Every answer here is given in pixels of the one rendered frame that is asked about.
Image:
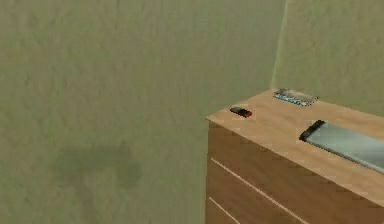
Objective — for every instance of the small black red phone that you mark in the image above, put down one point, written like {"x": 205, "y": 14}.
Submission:
{"x": 241, "y": 111}

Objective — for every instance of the wooden chest of drawers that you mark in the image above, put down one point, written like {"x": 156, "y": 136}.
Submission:
{"x": 266, "y": 173}

